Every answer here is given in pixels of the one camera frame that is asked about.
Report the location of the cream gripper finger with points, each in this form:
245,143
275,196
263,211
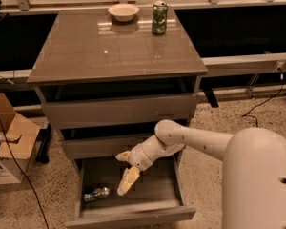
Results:
124,156
130,176

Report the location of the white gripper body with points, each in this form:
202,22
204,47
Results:
140,158

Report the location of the silver blue redbull can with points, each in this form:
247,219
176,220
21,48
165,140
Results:
96,193

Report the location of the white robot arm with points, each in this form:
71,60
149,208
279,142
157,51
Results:
254,170

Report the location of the grey middle drawer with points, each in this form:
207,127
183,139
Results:
102,146

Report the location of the grey open bottom drawer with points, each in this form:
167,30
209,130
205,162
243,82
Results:
156,197

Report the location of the grey top drawer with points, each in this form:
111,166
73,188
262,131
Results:
118,111

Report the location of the grey drawer cabinet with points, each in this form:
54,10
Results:
90,56

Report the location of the green soda can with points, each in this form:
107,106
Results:
159,23

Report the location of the black stand leg left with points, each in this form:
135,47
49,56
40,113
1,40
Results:
43,141

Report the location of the brown cardboard box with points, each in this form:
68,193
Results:
17,139

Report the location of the white ceramic bowl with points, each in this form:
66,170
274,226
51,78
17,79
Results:
123,12

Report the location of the black power adapter with cable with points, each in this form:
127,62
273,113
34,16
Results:
248,114

